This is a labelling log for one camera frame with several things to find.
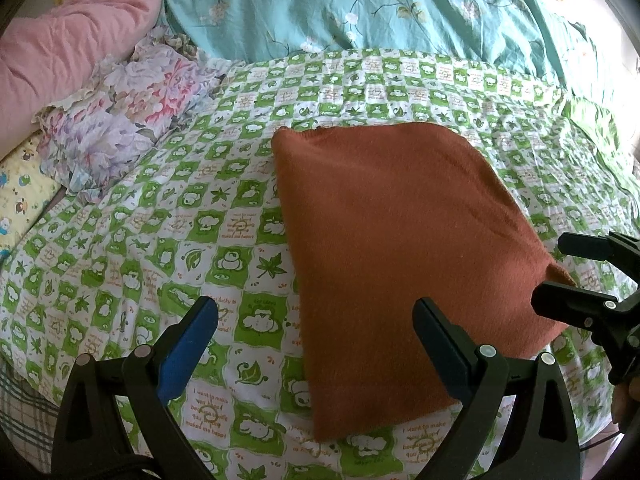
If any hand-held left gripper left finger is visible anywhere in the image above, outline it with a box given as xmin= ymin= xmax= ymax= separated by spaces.
xmin=50 ymin=296 xmax=220 ymax=480

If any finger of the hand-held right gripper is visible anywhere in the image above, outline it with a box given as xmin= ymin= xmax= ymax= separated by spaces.
xmin=557 ymin=231 xmax=640 ymax=281
xmin=530 ymin=282 xmax=640 ymax=387

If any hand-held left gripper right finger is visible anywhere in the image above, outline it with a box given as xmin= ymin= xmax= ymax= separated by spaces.
xmin=412 ymin=297 xmax=584 ymax=480

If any rust orange small garment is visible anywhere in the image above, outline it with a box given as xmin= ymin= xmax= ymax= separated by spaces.
xmin=270 ymin=122 xmax=577 ymax=444

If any person's right hand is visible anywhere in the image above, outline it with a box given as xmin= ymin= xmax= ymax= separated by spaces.
xmin=612 ymin=382 xmax=640 ymax=427

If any green checkered printed blanket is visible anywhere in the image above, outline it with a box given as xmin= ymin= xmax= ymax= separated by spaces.
xmin=0 ymin=47 xmax=640 ymax=480

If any plaid bed sheet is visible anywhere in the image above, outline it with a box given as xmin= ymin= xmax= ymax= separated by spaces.
xmin=0 ymin=355 xmax=67 ymax=443

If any yellow cartoon print cloth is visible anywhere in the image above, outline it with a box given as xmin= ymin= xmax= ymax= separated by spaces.
xmin=0 ymin=132 xmax=64 ymax=267

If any pink floral pillow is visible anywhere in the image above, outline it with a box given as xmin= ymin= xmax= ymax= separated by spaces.
xmin=32 ymin=27 xmax=236 ymax=203

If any teal floral quilt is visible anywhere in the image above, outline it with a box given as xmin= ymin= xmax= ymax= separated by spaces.
xmin=160 ymin=0 xmax=640 ymax=161

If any black cable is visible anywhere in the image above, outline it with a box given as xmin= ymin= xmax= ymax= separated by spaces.
xmin=579 ymin=422 xmax=631 ymax=448

